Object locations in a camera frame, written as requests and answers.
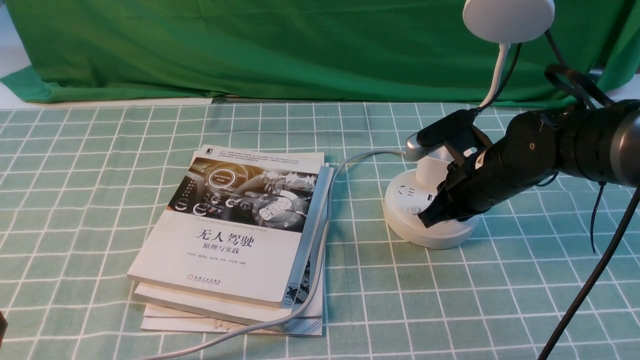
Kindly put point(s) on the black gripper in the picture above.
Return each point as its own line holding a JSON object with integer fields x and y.
{"x": 526, "y": 155}

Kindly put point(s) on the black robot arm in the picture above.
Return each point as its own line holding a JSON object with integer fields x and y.
{"x": 600, "y": 145}

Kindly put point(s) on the white desk lamp with sockets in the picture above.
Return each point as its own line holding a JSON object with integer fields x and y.
{"x": 419, "y": 204}

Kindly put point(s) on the green backdrop cloth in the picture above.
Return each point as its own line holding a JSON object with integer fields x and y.
{"x": 315, "y": 50}

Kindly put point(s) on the middle white book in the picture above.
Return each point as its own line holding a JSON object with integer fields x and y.
{"x": 299, "y": 265}

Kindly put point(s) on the bottom white book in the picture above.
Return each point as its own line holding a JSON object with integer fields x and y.
{"x": 176, "y": 311}

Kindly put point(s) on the top white self-driving book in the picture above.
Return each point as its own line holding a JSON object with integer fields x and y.
{"x": 236, "y": 226}

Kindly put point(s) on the green checkered tablecloth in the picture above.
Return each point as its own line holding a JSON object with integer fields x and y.
{"x": 82, "y": 187}

